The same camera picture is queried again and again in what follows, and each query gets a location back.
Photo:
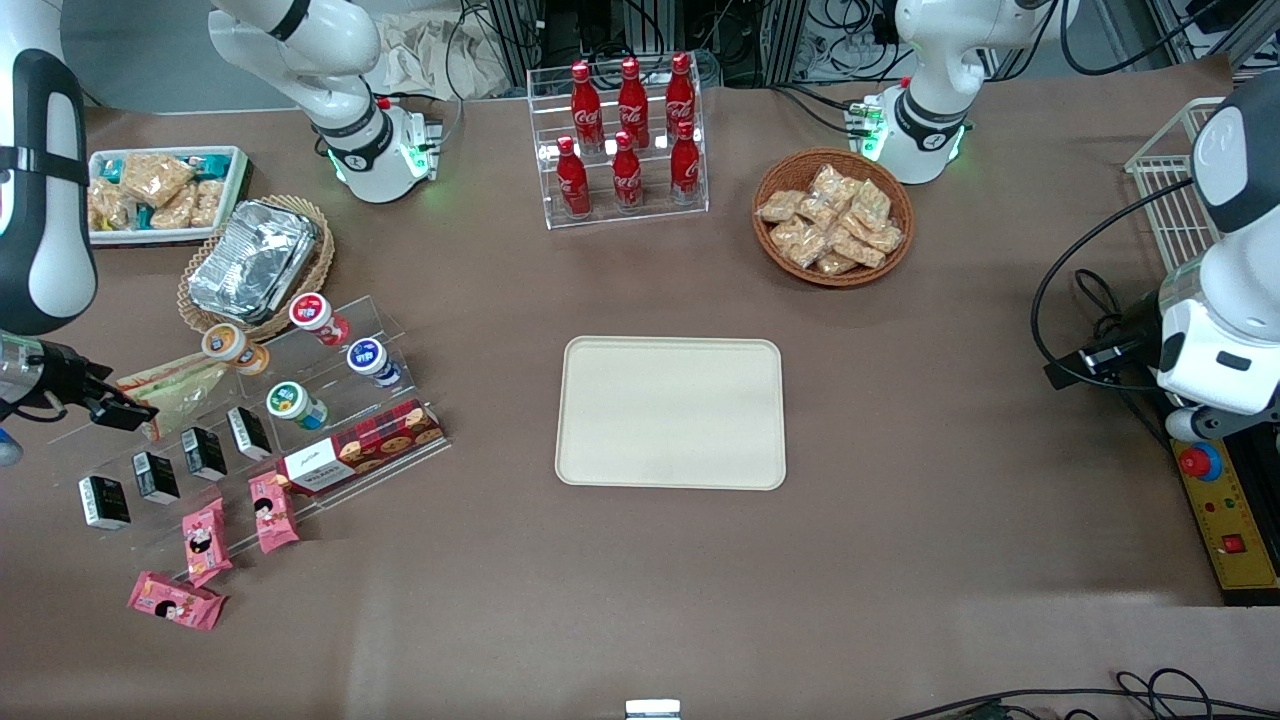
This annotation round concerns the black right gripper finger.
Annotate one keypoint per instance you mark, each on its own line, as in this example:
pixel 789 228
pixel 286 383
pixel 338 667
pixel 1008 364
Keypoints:
pixel 125 413

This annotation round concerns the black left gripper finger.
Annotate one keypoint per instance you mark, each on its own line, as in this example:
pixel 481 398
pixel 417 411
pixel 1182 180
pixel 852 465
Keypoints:
pixel 1240 424

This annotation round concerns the triangle sandwich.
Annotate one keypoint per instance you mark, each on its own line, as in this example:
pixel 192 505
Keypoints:
pixel 185 390

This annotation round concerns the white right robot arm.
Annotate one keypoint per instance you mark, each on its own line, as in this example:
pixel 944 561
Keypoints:
pixel 340 60

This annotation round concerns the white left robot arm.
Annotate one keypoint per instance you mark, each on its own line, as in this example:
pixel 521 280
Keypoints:
pixel 930 60

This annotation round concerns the cream rectangular tray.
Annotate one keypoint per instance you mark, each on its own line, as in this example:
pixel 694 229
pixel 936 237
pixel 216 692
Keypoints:
pixel 670 415

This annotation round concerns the red emergency stop button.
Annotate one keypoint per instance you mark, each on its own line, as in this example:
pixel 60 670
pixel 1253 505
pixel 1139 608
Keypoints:
pixel 1200 461

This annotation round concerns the small black carton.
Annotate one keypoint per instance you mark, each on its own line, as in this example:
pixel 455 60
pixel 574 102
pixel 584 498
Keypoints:
pixel 248 432
pixel 104 502
pixel 204 453
pixel 156 477

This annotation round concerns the orange lid yogurt bottle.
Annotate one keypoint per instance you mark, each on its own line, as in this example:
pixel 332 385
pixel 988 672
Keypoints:
pixel 228 345

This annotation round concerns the yellow control box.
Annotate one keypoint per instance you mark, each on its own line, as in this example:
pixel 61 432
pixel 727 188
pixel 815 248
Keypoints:
pixel 1235 560

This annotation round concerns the pink snack packet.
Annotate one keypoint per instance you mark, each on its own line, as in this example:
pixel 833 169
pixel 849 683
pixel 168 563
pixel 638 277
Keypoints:
pixel 175 600
pixel 206 540
pixel 272 512

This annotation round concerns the green lid yogurt bottle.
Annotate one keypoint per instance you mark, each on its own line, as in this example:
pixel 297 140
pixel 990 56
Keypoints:
pixel 292 402

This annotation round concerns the clear bag of rice crisps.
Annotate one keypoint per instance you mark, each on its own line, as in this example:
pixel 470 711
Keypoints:
pixel 113 206
pixel 155 178
pixel 175 212
pixel 207 203

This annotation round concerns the silver foil container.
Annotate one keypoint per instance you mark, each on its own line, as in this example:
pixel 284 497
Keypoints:
pixel 250 260

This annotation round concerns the red lid yogurt bottle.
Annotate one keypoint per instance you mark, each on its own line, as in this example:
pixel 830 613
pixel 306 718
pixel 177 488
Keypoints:
pixel 315 315

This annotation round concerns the teal snack packet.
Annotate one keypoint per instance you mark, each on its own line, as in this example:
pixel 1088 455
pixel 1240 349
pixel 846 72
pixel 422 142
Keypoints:
pixel 212 166
pixel 112 170

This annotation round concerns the red tartan cookie box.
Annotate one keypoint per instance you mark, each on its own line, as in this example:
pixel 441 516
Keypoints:
pixel 360 448

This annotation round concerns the white rectangular snack bin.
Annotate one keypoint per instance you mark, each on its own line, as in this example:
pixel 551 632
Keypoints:
pixel 232 200

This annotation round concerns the oval light wicker basket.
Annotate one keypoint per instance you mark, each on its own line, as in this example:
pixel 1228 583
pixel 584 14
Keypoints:
pixel 318 270

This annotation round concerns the blue lid yogurt bottle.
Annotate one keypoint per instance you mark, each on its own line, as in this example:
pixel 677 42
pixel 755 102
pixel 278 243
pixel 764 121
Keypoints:
pixel 370 358

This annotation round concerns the clear acrylic stepped display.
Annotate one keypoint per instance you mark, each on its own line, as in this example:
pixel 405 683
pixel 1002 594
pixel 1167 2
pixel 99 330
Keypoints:
pixel 385 320

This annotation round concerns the brown paper table cover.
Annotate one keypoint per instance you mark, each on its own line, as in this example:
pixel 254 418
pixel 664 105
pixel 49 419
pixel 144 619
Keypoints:
pixel 900 450

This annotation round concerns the clear bag of crackers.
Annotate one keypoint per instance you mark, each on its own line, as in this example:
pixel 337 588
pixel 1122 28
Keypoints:
pixel 870 205
pixel 858 250
pixel 798 243
pixel 830 185
pixel 836 264
pixel 780 206
pixel 884 238
pixel 818 213

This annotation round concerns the crumpled beige paper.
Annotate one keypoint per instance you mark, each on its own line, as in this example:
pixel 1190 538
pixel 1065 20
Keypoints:
pixel 420 55

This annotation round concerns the round brown wicker basket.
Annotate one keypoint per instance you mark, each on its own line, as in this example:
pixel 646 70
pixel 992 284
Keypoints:
pixel 765 245

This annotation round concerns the red cola bottle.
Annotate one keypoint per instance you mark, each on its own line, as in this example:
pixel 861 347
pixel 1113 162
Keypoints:
pixel 573 185
pixel 586 110
pixel 680 95
pixel 627 178
pixel 632 105
pixel 686 165

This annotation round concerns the clear acrylic bottle rack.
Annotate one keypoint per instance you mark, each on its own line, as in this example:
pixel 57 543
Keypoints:
pixel 650 215

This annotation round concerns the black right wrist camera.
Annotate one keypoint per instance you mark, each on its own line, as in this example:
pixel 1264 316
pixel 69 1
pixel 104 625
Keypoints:
pixel 72 375

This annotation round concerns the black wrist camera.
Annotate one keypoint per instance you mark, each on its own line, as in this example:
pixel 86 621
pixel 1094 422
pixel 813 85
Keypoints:
pixel 1100 358
pixel 72 375

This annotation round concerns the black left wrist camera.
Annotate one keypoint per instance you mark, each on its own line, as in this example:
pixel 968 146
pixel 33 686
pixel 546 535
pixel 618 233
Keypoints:
pixel 1100 358

